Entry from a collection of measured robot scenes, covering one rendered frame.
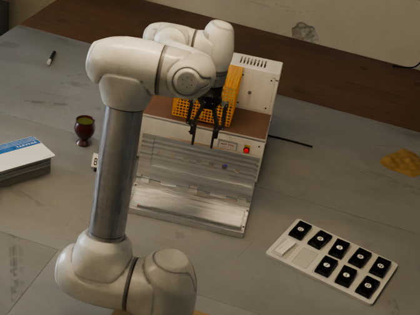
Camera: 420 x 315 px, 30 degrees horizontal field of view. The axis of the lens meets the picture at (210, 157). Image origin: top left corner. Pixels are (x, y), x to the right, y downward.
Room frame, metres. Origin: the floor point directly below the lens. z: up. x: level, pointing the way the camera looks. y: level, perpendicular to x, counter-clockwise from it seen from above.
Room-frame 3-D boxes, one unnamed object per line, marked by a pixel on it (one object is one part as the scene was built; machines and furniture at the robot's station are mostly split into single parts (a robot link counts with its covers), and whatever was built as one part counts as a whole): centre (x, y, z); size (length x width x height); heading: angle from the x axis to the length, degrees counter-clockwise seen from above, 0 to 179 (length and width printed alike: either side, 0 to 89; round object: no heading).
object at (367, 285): (2.07, -0.59, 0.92); 0.10 x 0.05 x 0.01; 152
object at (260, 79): (2.81, -0.04, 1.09); 0.75 x 0.40 x 0.38; 85
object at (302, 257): (2.19, -0.48, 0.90); 0.40 x 0.27 x 0.01; 64
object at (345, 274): (2.10, -0.52, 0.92); 0.10 x 0.05 x 0.01; 158
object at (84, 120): (2.68, 0.51, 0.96); 0.09 x 0.09 x 0.11
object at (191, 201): (2.36, 0.05, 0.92); 0.44 x 0.21 x 0.04; 85
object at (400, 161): (2.97, -0.84, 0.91); 0.22 x 0.18 x 0.02; 145
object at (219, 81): (2.34, 0.04, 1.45); 0.09 x 0.09 x 0.06
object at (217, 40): (2.35, 0.05, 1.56); 0.13 x 0.11 x 0.16; 85
